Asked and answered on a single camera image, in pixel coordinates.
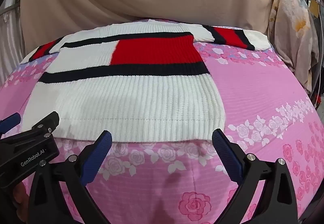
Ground white red navy knit sweater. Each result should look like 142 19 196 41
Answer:
21 19 271 143

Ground yellow tag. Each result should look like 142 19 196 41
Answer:
307 0 320 18

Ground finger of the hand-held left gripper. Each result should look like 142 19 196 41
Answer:
25 111 60 138
0 113 21 134

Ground white sheer curtain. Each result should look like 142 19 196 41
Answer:
0 0 26 83

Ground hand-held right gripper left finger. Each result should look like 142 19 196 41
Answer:
27 130 113 224

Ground cream floral cloth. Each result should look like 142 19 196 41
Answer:
268 0 321 93

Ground pink floral bedsheet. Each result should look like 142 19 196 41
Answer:
0 20 324 224

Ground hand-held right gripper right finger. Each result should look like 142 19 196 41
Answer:
212 129 299 224

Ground white cable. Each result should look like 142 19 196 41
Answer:
313 0 324 103

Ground person's left hand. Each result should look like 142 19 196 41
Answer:
10 180 31 211

